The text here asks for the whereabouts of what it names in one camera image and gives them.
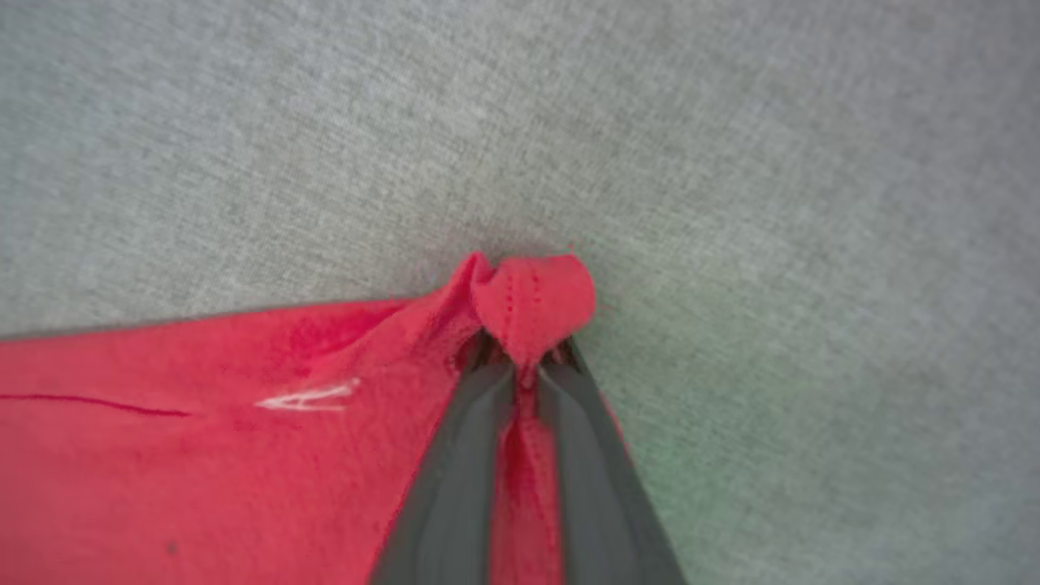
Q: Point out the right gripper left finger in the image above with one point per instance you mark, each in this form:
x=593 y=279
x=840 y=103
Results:
x=455 y=487

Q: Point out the red basketball jersey number 23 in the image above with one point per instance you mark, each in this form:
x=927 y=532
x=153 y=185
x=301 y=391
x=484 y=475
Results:
x=203 y=455

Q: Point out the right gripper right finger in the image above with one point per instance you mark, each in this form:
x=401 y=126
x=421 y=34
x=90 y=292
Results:
x=601 y=487

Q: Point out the grey fabric sofa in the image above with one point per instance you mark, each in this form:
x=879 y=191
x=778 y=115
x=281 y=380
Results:
x=569 y=122

